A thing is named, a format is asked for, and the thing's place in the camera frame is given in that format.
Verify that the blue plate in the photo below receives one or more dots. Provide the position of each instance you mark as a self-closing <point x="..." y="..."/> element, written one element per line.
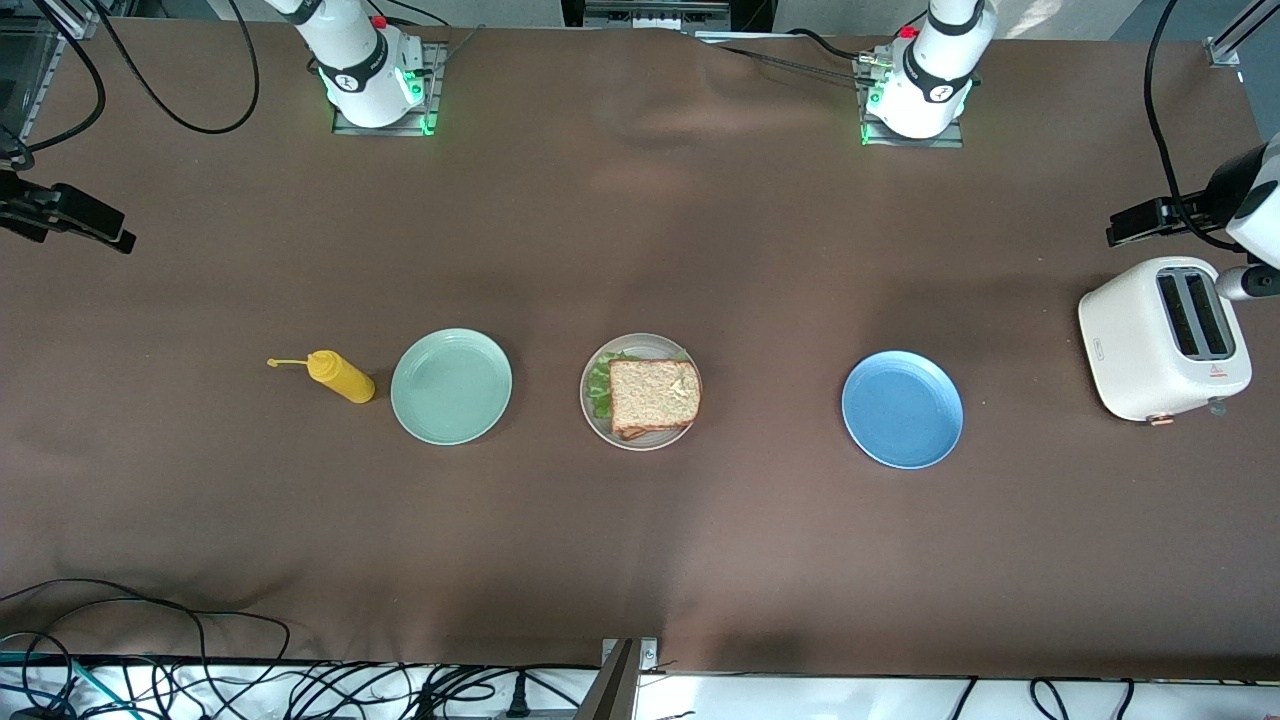
<point x="902" y="410"/>

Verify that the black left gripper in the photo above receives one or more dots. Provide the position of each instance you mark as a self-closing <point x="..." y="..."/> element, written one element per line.
<point x="1192" y="213"/>

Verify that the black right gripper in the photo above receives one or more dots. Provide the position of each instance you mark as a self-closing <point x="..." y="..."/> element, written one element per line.
<point x="35" y="207"/>

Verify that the mint green plate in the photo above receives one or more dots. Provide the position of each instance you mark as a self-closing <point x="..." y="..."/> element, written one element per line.
<point x="450" y="388"/>

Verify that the silver metal bracket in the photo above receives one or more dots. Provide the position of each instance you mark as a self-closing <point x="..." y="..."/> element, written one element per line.
<point x="648" y="655"/>

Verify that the white toaster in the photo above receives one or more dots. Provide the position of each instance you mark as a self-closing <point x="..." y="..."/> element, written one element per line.
<point x="1130" y="350"/>

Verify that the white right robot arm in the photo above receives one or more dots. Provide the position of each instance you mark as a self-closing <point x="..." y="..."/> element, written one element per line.
<point x="365" y="70"/>

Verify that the brown bread slice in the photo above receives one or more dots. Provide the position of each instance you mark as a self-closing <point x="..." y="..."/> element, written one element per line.
<point x="650" y="433"/>
<point x="655" y="393"/>

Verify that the beige plate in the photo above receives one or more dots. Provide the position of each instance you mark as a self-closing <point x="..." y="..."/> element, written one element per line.
<point x="640" y="445"/>

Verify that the dark metal post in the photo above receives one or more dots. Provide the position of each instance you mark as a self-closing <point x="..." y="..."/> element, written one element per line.
<point x="610" y="695"/>

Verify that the dark metal equipment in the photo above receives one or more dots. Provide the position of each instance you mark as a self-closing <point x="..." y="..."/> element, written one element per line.
<point x="750" y="12"/>

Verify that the black power plug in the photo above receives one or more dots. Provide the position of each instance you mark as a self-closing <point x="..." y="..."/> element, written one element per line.
<point x="517" y="700"/>

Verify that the brown table cloth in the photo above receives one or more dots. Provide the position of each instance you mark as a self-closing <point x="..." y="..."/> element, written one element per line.
<point x="760" y="560"/>

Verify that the clear plastic box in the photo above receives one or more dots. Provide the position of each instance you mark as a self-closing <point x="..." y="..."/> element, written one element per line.
<point x="20" y="70"/>

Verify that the yellow squeeze bottle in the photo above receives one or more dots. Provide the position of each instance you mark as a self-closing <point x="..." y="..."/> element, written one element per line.
<point x="345" y="380"/>

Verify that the green lettuce leaf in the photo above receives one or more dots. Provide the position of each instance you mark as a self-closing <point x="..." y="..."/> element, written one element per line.
<point x="598" y="395"/>

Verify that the aluminium frame profile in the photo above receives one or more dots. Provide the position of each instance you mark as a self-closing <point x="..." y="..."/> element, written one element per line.
<point x="70" y="15"/>
<point x="1228" y="45"/>

